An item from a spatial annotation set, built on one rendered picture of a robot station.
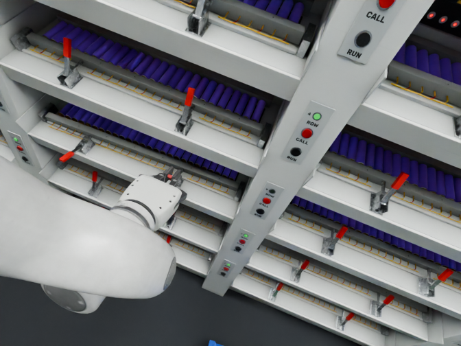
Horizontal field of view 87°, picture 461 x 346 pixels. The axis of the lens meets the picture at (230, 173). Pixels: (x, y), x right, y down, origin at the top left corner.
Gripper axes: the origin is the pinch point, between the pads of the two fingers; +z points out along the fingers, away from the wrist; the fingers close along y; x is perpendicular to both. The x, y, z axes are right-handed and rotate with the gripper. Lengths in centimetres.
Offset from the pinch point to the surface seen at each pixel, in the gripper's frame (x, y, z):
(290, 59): 32.4, 15.3, -2.5
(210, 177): -1.5, 7.8, 7.9
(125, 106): 12.6, -13.3, 0.2
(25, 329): -65, -30, -19
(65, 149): -7.3, -31.0, 2.6
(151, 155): -1.8, -9.2, 7.3
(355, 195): 13.1, 38.6, 1.0
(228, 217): -7.3, 16.4, 2.6
